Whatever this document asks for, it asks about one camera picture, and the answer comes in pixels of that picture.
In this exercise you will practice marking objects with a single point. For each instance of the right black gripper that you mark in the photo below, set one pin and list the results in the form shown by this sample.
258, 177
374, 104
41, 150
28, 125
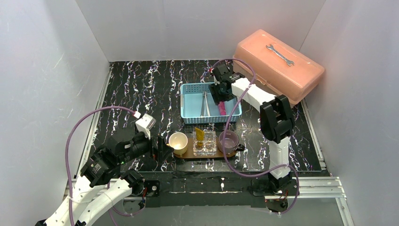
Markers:
220, 92

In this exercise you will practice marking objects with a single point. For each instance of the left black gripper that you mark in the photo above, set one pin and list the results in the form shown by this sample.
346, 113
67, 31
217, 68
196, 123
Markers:
160, 148

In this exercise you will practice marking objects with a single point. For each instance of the pink toothpaste tube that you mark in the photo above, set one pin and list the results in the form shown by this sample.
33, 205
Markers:
221, 108

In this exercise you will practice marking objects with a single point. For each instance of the cream yellow mug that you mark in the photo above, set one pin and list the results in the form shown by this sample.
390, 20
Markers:
178, 141

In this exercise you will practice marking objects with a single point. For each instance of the brown wooden oval tray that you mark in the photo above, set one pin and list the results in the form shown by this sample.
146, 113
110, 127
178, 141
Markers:
189, 154

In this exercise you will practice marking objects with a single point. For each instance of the light blue plastic basket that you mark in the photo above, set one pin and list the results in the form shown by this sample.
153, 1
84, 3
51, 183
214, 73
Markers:
191, 99

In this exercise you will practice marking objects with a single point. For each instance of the yellow toothpaste tube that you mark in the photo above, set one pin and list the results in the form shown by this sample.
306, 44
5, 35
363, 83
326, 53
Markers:
199, 137

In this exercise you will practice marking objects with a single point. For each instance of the clear plastic package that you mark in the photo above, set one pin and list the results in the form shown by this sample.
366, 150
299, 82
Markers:
206, 147

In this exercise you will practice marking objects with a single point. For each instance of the purple translucent cup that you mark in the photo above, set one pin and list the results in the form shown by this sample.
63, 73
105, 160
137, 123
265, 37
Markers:
231, 142

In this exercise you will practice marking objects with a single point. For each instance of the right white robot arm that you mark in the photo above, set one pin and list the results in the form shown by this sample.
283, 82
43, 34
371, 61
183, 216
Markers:
276, 117

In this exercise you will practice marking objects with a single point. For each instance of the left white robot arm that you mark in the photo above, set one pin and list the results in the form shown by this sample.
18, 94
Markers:
101, 184

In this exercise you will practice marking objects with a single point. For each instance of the grey toothbrush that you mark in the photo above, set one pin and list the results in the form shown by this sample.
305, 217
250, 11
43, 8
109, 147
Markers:
203, 103

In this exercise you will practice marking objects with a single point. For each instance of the pink plastic toolbox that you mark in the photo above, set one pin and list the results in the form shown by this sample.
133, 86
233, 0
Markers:
272, 73

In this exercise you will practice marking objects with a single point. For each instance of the silver open-end wrench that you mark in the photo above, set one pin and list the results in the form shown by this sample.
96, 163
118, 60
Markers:
288, 62

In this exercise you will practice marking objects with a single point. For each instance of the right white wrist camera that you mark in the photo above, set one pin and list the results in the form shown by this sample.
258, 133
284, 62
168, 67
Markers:
216, 83

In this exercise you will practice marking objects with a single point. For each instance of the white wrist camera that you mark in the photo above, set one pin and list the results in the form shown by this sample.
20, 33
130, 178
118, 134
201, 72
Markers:
216, 83
144, 123

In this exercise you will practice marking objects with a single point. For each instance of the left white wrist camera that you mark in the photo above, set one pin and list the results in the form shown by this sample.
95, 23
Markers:
144, 123

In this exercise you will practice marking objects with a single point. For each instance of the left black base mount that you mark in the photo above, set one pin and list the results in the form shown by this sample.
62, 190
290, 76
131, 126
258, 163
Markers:
148, 188

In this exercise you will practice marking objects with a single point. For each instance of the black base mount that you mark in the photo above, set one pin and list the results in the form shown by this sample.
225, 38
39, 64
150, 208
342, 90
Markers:
263, 187
148, 188

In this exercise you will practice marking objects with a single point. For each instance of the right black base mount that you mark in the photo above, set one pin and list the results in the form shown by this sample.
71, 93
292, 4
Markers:
263, 187

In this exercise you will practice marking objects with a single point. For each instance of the aluminium frame rail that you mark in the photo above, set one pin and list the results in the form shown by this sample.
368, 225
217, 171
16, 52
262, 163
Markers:
309, 187

